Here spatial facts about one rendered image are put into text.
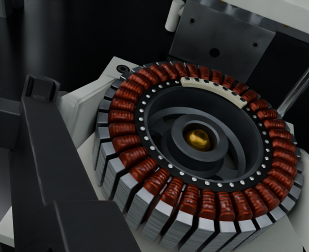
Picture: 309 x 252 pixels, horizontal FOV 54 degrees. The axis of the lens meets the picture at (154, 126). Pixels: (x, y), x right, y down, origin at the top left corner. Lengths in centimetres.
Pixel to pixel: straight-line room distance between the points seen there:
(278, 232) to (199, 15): 17
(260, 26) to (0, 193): 21
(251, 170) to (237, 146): 3
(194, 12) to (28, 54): 13
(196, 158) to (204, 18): 14
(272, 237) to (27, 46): 22
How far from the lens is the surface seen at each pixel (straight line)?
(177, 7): 27
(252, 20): 27
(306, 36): 42
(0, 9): 29
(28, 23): 29
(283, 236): 19
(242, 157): 19
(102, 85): 16
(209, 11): 26
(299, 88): 23
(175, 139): 16
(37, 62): 25
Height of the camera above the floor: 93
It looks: 47 degrees down
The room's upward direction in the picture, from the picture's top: 21 degrees clockwise
